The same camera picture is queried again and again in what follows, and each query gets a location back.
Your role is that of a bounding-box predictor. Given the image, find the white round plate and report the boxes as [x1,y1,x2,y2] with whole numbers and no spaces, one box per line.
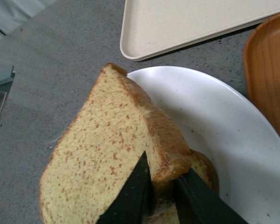
[128,66,280,224]

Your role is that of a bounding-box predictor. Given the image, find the beige rabbit tray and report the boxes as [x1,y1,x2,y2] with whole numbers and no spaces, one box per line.
[120,0,280,61]

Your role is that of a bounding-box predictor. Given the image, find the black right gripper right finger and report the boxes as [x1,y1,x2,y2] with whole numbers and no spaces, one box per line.
[174,169,247,224]

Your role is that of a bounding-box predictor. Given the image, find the brown wooden tray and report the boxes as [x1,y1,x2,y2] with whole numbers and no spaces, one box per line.
[243,13,280,136]

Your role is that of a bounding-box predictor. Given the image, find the bread slice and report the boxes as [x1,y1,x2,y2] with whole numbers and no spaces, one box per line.
[147,150,219,224]
[39,63,191,224]

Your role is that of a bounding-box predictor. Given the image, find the grey curtain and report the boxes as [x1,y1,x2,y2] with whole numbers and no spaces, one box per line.
[0,0,55,39]

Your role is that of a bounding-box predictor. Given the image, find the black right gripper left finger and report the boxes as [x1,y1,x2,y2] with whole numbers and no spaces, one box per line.
[97,153,153,224]

